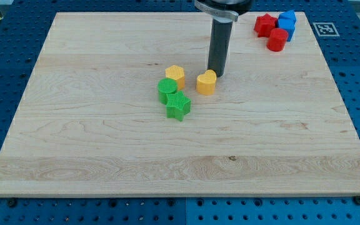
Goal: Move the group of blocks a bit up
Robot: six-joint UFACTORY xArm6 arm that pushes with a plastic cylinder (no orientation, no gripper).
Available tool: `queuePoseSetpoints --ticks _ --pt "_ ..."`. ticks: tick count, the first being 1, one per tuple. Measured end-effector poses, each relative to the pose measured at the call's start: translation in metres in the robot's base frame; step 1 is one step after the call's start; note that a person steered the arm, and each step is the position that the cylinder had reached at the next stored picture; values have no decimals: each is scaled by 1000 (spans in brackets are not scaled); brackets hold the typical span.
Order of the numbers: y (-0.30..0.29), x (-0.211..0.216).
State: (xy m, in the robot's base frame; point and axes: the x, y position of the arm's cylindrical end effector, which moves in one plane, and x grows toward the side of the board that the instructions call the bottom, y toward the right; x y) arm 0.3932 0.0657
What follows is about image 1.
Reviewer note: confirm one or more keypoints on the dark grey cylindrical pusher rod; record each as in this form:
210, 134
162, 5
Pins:
219, 42

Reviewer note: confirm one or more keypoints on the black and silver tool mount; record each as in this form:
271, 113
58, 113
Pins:
226, 9

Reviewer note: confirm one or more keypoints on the red star block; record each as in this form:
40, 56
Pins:
264, 24

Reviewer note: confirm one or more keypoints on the yellow heart block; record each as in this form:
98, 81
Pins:
206, 83

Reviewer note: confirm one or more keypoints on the red cylinder block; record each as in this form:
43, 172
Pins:
277, 39

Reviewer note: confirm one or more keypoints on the yellow hexagon block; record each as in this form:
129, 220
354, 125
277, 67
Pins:
176, 73

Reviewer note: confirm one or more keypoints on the blue cube block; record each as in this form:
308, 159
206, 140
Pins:
288, 25

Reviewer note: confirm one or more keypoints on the blue pentagon block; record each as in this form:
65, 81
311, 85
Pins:
290, 15

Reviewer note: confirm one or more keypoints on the green cylinder block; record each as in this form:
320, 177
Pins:
166, 86

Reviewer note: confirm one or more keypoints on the green star block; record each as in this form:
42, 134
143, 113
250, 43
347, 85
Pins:
178, 105

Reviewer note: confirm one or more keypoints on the black white fiducial marker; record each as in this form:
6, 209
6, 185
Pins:
325, 29

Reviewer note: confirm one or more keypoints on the light wooden board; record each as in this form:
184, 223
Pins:
90, 124

